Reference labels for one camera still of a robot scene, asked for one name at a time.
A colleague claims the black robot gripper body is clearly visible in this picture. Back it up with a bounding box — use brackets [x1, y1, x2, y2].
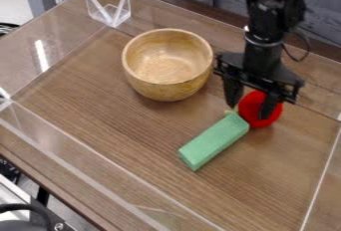
[213, 52, 305, 104]

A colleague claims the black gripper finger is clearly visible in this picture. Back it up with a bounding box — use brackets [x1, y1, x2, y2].
[260, 93, 280, 119]
[224, 75, 244, 108]

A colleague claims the red fuzzy ball fruit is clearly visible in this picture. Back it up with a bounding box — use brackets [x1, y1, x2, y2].
[238, 91, 282, 128]

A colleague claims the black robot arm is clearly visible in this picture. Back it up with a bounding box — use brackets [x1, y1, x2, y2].
[213, 0, 306, 119]

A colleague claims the green rectangular block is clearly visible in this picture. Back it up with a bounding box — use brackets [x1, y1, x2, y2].
[178, 112, 250, 171]

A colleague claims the light wooden bowl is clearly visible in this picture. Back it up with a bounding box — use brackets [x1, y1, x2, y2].
[122, 28, 213, 102]

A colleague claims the clear acrylic tray enclosure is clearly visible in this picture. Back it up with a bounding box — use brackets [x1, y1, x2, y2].
[0, 0, 341, 231]

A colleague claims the clear acrylic corner bracket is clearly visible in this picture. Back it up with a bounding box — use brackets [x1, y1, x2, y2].
[86, 0, 133, 28]

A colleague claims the black cable bottom left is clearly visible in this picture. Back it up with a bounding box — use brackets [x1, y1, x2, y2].
[0, 203, 55, 231]

